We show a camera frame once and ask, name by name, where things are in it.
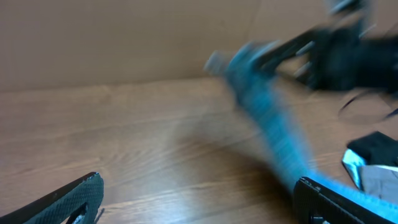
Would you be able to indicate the light blue garment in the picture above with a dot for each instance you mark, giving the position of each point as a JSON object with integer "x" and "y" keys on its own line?
{"x": 352, "y": 162}

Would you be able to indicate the blue denim jeans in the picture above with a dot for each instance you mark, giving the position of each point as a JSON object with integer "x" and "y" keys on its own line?
{"x": 288, "y": 151}

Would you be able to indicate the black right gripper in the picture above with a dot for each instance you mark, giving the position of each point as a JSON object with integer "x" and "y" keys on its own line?
{"x": 341, "y": 59}

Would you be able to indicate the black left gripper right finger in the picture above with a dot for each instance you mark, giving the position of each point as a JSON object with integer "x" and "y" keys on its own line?
{"x": 316, "y": 204}

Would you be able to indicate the grey trousers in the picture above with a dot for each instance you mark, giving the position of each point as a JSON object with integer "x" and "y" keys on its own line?
{"x": 380, "y": 181}

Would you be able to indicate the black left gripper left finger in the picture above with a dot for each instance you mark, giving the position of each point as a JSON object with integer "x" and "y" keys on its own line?
{"x": 76, "y": 202}

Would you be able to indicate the black garment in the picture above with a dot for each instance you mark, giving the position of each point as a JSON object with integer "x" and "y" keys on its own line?
{"x": 376, "y": 149}

